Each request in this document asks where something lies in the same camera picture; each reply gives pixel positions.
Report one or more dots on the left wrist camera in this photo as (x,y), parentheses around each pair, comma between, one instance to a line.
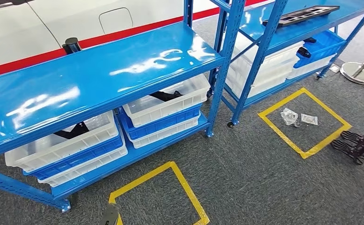
(109,215)

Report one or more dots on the blue metal shelf rack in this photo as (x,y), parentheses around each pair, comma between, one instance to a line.
(262,56)
(91,74)

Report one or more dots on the black jointed leg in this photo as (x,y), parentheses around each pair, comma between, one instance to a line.
(361,146)

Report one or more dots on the white car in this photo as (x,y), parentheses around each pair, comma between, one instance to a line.
(14,34)

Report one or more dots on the round silver base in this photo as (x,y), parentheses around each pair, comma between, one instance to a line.
(357,73)

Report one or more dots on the clear plastic bag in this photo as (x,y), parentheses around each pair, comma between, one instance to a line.
(309,119)
(289,117)

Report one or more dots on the yellow floor tape square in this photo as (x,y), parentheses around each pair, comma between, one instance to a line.
(185,189)
(278,129)

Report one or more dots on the black stanchion post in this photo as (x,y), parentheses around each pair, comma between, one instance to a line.
(71,46)

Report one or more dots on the white floor paper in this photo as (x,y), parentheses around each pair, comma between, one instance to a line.
(334,68)

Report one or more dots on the white car fuel flap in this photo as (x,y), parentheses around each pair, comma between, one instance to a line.
(116,21)

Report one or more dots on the black plastic panel part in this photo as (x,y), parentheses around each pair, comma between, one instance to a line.
(299,15)

